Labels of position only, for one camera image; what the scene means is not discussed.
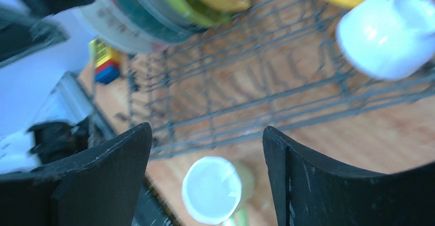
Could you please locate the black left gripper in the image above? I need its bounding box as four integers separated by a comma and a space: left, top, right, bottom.
1, 0, 95, 68

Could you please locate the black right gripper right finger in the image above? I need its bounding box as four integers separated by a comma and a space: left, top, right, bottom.
262, 126, 434, 225

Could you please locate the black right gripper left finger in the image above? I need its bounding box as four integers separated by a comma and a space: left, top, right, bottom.
1, 122, 152, 226

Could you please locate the cream and pink plate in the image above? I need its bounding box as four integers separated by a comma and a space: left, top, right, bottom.
74, 0, 169, 54

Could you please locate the red and teal floral plate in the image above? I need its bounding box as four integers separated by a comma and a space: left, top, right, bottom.
111, 0, 193, 45

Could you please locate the yellow mug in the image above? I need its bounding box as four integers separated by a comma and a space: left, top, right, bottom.
181, 156, 255, 225

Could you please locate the teal rimmed plate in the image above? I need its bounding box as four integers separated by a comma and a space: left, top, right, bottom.
137, 0, 207, 34

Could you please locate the green scalloped plate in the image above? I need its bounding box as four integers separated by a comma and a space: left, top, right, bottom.
165, 0, 231, 28

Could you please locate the grey wire dish rack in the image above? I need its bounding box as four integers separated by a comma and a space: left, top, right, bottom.
114, 0, 434, 159

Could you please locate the white bowl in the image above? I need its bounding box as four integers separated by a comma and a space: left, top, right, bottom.
335, 0, 434, 81

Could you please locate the yellow red blue toy block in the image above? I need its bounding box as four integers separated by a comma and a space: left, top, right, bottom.
89, 39, 121, 85

